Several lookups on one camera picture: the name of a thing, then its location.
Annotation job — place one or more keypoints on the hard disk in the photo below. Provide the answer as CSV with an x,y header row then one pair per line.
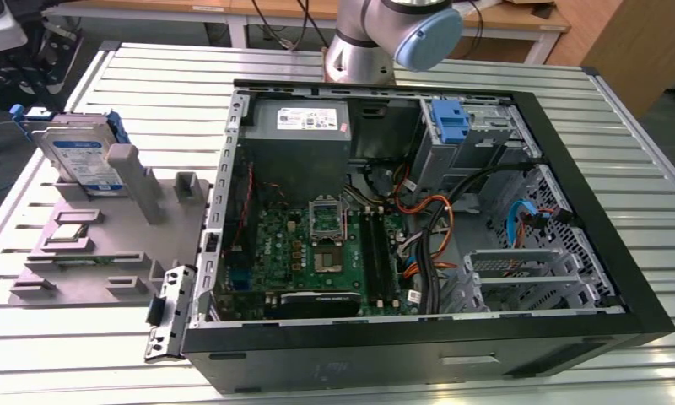
x,y
79,160

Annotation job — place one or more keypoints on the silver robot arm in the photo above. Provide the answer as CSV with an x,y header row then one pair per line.
x,y
361,38

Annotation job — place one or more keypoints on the metal disk bay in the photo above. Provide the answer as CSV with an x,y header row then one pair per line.
x,y
518,252

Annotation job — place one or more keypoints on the white desk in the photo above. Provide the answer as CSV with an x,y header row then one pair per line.
x,y
146,12

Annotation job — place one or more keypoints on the silver CPU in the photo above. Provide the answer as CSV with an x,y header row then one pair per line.
x,y
67,232

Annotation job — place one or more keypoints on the grey parts rack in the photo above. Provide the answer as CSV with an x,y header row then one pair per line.
x,y
118,236

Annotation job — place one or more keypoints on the grey power supply unit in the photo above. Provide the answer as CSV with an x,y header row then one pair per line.
x,y
303,135

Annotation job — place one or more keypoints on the green motherboard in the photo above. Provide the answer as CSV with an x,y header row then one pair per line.
x,y
282,253

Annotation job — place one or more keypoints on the blue expansion slot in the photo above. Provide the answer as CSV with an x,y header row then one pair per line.
x,y
241,282

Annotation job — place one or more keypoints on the CPU socket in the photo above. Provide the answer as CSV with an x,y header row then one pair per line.
x,y
331,260

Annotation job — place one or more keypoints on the metal drive cage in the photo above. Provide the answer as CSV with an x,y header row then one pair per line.
x,y
436,164

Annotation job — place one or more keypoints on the black RAM slot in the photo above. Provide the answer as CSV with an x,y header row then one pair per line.
x,y
373,257
381,257
395,257
387,257

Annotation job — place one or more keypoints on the black graphics card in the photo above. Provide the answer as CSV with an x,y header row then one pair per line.
x,y
321,300

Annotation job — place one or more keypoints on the wooden top desk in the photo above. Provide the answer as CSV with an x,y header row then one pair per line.
x,y
518,21

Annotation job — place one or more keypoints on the black PC case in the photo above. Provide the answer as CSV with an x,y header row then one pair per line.
x,y
371,346

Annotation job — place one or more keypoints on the wooden cabinet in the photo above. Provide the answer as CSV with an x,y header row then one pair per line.
x,y
641,50

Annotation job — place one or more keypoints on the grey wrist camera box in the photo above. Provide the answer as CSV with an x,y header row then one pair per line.
x,y
0,29

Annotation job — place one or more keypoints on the black plastic air duct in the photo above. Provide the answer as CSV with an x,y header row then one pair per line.
x,y
382,135

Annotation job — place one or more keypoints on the blue plastic drive bracket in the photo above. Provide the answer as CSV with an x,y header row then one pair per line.
x,y
449,122

